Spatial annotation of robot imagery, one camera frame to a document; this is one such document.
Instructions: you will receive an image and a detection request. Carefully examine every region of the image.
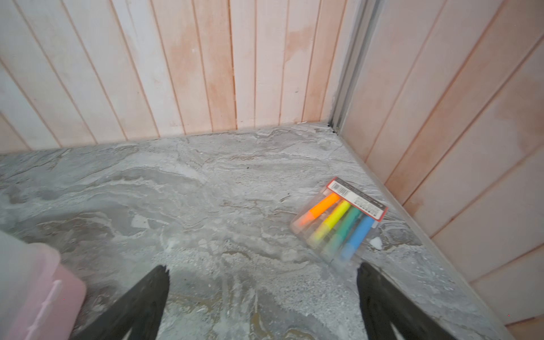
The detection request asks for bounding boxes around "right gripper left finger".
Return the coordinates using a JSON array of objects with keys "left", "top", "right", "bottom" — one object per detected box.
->
[{"left": 72, "top": 265, "right": 170, "bottom": 339}]

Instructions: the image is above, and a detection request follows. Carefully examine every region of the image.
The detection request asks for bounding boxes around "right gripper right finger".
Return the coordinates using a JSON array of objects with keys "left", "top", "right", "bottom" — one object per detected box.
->
[{"left": 356, "top": 262, "right": 454, "bottom": 339}]

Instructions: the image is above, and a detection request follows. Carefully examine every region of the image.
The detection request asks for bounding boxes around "pink plastic tool box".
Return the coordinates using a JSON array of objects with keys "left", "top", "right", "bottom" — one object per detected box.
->
[{"left": 1, "top": 232, "right": 86, "bottom": 339}]

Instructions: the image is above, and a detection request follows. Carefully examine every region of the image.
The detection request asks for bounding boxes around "pack of coloured highlighters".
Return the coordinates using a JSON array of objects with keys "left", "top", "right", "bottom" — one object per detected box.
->
[{"left": 290, "top": 177, "right": 389, "bottom": 267}]

